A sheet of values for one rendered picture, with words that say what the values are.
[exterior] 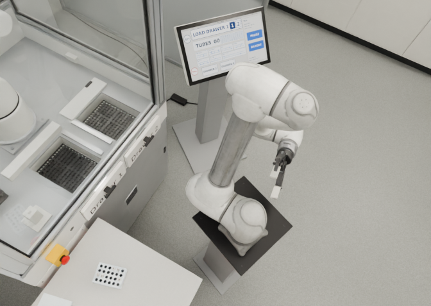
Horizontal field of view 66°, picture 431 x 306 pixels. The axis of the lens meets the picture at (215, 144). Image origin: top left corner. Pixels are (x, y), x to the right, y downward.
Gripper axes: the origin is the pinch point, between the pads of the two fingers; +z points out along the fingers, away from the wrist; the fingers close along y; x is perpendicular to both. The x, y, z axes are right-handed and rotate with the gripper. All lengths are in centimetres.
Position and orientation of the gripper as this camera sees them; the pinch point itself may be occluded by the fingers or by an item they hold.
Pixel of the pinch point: (274, 187)
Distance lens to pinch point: 145.9
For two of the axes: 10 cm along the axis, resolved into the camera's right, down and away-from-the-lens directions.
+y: -1.3, -7.2, -6.8
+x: 9.2, 1.7, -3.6
